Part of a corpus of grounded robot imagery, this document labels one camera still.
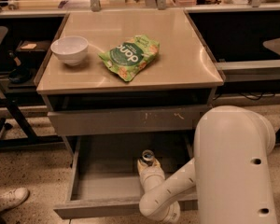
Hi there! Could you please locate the white ceramic bowl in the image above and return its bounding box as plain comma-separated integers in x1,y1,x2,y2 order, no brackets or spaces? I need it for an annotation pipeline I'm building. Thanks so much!
50,35,89,66

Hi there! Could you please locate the blue silver redbull can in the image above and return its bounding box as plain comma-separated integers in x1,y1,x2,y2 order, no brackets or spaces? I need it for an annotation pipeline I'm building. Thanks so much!
141,149,155,166

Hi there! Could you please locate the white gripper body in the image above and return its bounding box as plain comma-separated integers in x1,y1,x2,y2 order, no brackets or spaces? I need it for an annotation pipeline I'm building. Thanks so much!
139,166,165,192

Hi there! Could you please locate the open middle drawer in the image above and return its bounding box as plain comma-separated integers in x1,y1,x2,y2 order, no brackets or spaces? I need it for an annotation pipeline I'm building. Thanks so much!
54,131,193,219

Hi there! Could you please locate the green snack chip bag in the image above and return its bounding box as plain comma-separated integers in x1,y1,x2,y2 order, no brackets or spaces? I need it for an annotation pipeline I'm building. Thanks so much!
98,35,160,82

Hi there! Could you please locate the white sneaker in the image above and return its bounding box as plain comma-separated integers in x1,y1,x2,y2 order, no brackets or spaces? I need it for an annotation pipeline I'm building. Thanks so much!
0,188,30,213

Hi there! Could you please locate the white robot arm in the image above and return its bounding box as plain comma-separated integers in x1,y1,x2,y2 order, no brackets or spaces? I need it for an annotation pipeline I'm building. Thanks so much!
138,105,277,224

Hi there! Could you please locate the grey drawer cabinet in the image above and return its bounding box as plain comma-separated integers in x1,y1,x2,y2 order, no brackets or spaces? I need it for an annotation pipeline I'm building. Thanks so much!
37,9,224,158

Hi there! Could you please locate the black chair frame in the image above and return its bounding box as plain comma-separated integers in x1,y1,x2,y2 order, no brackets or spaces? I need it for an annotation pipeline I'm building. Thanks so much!
0,26,64,170

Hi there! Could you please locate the grey top drawer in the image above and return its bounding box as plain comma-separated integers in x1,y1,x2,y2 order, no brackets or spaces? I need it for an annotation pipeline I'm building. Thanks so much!
48,105,211,136

